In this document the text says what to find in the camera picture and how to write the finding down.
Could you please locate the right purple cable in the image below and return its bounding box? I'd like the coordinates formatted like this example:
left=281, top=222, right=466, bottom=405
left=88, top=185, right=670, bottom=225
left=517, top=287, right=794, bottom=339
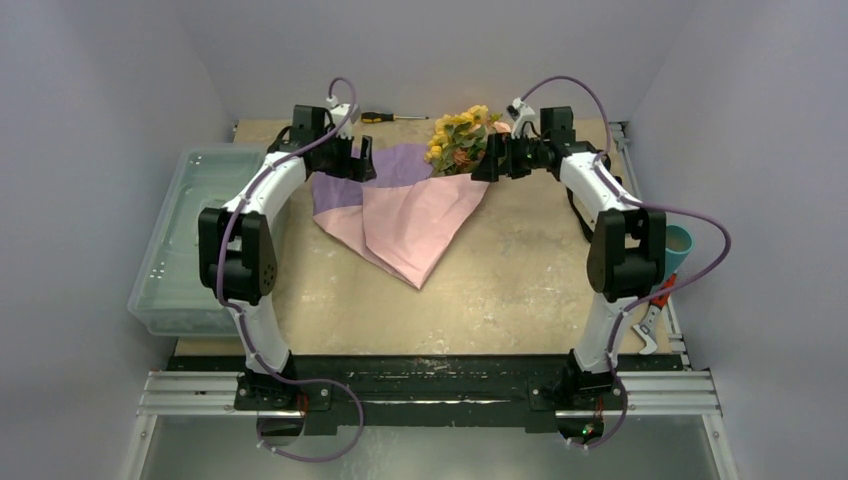
left=513, top=74, right=733, bottom=452

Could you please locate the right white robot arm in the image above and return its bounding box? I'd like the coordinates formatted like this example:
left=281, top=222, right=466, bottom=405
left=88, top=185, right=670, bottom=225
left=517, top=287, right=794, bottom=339
left=471, top=99, right=667, bottom=407

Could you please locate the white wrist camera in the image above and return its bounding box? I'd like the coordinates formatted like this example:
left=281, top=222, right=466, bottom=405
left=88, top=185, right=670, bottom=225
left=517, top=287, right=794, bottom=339
left=325, top=95, right=360, bottom=140
left=506, top=97, right=538, bottom=139

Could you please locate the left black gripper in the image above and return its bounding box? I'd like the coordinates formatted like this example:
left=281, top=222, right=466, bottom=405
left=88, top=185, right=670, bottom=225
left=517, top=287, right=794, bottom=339
left=315, top=128, right=375, bottom=182

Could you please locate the clear plastic storage box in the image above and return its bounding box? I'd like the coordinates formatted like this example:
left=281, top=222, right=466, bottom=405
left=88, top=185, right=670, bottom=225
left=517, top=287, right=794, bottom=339
left=127, top=143, right=265, bottom=337

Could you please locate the orange handled cutter tool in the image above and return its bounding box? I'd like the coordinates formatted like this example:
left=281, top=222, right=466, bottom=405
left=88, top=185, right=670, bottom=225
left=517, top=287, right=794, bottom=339
left=632, top=293, right=670, bottom=356

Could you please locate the teal vase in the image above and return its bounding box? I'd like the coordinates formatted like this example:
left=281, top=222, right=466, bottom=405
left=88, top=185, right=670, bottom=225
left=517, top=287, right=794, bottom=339
left=664, top=224, right=694, bottom=278

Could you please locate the flower bouquet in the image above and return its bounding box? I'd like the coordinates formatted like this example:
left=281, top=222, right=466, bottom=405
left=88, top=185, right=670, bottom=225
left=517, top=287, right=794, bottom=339
left=425, top=105, right=512, bottom=177

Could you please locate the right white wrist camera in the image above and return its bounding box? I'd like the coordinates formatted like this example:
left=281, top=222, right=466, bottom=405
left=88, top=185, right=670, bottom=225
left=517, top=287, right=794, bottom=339
left=506, top=97, right=538, bottom=139

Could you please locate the black printed ribbon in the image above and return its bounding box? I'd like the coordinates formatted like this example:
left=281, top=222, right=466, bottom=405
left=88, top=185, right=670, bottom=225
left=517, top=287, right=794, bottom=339
left=566, top=175, right=632, bottom=242

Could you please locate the black aluminium base frame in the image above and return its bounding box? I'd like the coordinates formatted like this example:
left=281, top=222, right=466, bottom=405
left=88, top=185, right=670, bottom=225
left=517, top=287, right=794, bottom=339
left=138, top=355, right=720, bottom=439

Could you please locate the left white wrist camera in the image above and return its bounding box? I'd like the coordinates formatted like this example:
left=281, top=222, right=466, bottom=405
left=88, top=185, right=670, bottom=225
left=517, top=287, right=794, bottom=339
left=325, top=95, right=360, bottom=140

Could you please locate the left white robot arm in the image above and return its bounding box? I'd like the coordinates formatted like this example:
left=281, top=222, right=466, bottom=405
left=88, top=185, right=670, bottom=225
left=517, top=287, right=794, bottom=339
left=197, top=98, right=376, bottom=409

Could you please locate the pink wrapping paper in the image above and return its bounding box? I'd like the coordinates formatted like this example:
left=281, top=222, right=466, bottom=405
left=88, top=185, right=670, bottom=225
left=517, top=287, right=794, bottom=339
left=311, top=143, right=489, bottom=289

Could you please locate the yellow black screwdriver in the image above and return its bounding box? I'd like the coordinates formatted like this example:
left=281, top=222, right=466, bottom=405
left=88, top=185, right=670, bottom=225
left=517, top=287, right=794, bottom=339
left=360, top=111, right=428, bottom=124

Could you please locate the purple cable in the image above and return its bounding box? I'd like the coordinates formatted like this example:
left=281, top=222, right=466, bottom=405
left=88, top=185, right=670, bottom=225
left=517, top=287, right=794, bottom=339
left=513, top=74, right=733, bottom=452
left=215, top=76, right=366, bottom=464

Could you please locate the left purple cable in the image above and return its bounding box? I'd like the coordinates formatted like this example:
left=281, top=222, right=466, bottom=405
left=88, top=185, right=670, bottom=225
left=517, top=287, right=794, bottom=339
left=215, top=76, right=366, bottom=464

